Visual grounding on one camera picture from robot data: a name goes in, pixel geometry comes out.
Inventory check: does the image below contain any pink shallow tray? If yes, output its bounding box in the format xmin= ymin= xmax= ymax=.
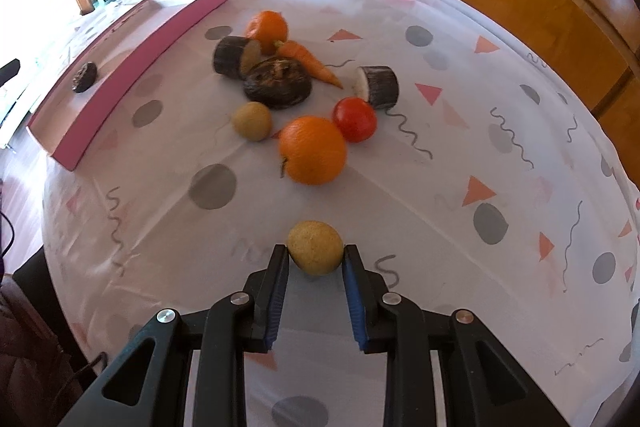
xmin=27 ymin=0 xmax=227 ymax=171

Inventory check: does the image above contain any dark cylinder piece right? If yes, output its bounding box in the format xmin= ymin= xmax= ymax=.
xmin=354 ymin=66 xmax=399 ymax=110

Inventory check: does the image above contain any black gripper of other arm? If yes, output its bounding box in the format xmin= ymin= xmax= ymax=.
xmin=0 ymin=58 xmax=21 ymax=87

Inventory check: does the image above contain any white patterned tablecloth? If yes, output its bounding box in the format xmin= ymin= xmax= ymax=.
xmin=43 ymin=0 xmax=639 ymax=426

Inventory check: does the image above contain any red tomato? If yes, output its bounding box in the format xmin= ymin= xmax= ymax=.
xmin=332 ymin=98 xmax=378 ymax=143

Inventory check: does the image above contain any dark brown flat round vegetable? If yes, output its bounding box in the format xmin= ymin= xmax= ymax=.
xmin=243 ymin=57 xmax=312 ymax=110

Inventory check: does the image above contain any dark cylinder piece left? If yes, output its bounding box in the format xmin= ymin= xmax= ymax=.
xmin=213 ymin=36 xmax=262 ymax=80

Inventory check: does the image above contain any dark cylinder piece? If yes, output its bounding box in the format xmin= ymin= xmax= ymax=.
xmin=213 ymin=36 xmax=262 ymax=80
xmin=354 ymin=66 xmax=399 ymax=110

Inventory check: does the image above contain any orange carrot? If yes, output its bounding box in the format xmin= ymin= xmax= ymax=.
xmin=276 ymin=40 xmax=343 ymax=89

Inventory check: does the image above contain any small tan round fruit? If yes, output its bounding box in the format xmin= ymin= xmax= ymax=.
xmin=231 ymin=102 xmax=272 ymax=142

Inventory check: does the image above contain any dark round item in tray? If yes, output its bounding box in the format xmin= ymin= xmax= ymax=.
xmin=72 ymin=62 xmax=98 ymax=93

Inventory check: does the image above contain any yellow-brown round fruit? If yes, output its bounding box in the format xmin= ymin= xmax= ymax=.
xmin=286 ymin=220 xmax=344 ymax=277

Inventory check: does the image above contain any small tangerine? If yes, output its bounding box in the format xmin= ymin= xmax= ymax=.
xmin=244 ymin=11 xmax=288 ymax=55

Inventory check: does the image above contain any large orange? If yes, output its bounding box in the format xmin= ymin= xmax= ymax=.
xmin=279 ymin=116 xmax=347 ymax=185

